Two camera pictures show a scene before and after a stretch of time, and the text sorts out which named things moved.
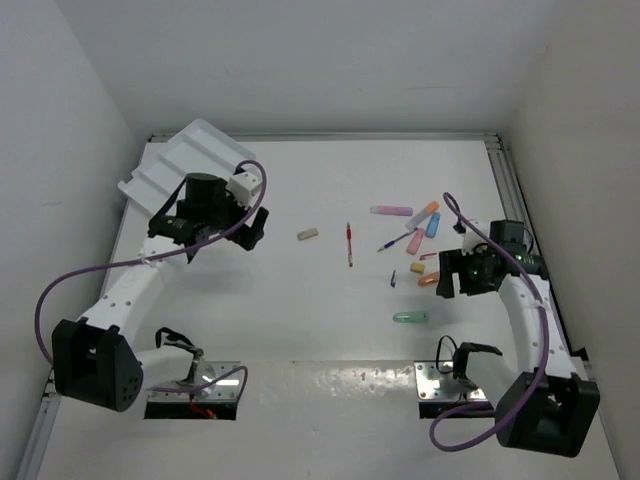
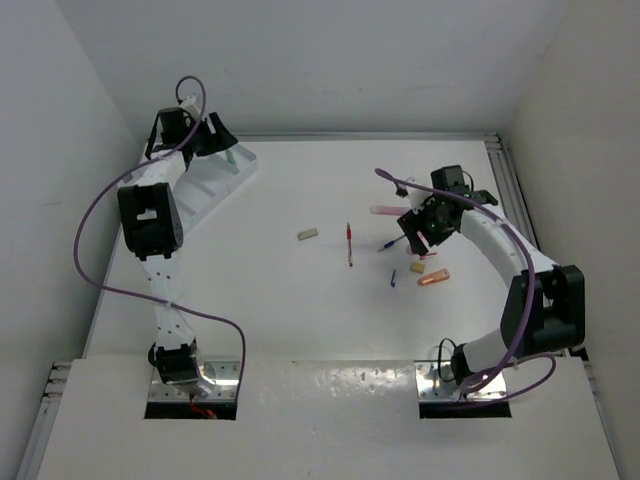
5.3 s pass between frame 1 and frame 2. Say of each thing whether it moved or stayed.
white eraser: stayed
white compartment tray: stayed
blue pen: stayed
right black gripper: moved
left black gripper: moved
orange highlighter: stayed
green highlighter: moved
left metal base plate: stayed
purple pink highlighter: stayed
